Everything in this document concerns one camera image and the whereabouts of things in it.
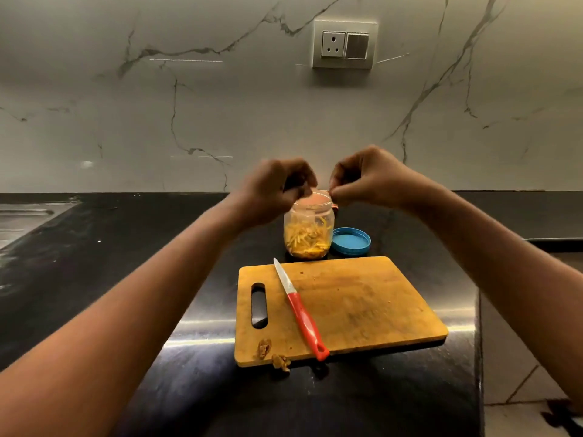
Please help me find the person's left hand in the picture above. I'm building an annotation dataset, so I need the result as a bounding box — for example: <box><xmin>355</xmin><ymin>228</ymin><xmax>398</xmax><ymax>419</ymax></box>
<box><xmin>232</xmin><ymin>158</ymin><xmax>319</xmax><ymax>228</ymax></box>

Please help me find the person's right hand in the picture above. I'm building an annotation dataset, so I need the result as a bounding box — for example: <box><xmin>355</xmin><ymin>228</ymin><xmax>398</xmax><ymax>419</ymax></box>
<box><xmin>329</xmin><ymin>145</ymin><xmax>438</xmax><ymax>212</ymax></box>

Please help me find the blue-lidded plastic jar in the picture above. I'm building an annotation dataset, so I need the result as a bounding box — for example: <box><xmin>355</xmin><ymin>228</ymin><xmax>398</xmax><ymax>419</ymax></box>
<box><xmin>283</xmin><ymin>189</ymin><xmax>339</xmax><ymax>262</ymax></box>

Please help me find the blue jar lid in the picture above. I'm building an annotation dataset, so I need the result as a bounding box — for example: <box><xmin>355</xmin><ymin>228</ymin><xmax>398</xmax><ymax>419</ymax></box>
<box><xmin>330</xmin><ymin>227</ymin><xmax>372</xmax><ymax>257</ymax></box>

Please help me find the red handled knife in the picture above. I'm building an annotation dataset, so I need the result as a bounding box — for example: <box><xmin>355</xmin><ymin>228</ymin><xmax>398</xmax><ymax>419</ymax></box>
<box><xmin>273</xmin><ymin>257</ymin><xmax>331</xmax><ymax>363</ymax></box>

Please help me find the person's left forearm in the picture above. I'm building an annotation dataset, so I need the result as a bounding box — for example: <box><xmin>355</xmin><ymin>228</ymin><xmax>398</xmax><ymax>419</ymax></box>
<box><xmin>0</xmin><ymin>195</ymin><xmax>245</xmax><ymax>437</ymax></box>

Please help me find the wooden cutting board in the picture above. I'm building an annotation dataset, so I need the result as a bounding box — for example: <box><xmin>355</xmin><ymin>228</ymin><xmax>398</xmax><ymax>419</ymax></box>
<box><xmin>234</xmin><ymin>256</ymin><xmax>449</xmax><ymax>368</ymax></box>

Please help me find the beige cabinet door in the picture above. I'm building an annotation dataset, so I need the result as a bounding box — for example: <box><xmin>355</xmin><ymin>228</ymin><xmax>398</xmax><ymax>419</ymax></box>
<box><xmin>477</xmin><ymin>237</ymin><xmax>583</xmax><ymax>405</ymax></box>

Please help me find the steel sink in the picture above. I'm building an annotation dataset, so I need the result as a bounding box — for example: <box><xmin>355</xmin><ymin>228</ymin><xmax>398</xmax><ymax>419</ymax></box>
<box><xmin>0</xmin><ymin>197</ymin><xmax>83</xmax><ymax>251</ymax></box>

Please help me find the grey wall switch plate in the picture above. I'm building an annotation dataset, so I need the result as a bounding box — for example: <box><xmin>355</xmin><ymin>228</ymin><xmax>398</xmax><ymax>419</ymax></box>
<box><xmin>311</xmin><ymin>18</ymin><xmax>380</xmax><ymax>71</ymax></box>

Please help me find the black cabinet handle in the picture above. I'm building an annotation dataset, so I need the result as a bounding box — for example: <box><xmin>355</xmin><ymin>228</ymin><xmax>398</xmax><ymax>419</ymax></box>
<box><xmin>540</xmin><ymin>399</ymin><xmax>583</xmax><ymax>434</ymax></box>

